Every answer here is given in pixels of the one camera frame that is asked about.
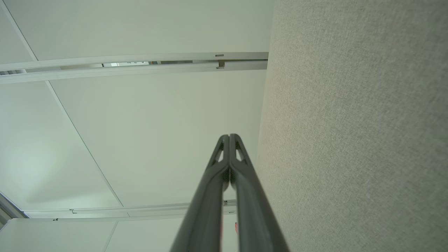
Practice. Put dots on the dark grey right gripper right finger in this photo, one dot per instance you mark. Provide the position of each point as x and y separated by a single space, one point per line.
255 224

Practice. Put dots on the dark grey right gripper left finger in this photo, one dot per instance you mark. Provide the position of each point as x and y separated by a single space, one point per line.
203 217

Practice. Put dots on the grey metal partition post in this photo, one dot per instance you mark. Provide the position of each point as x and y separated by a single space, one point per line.
140 71
105 212

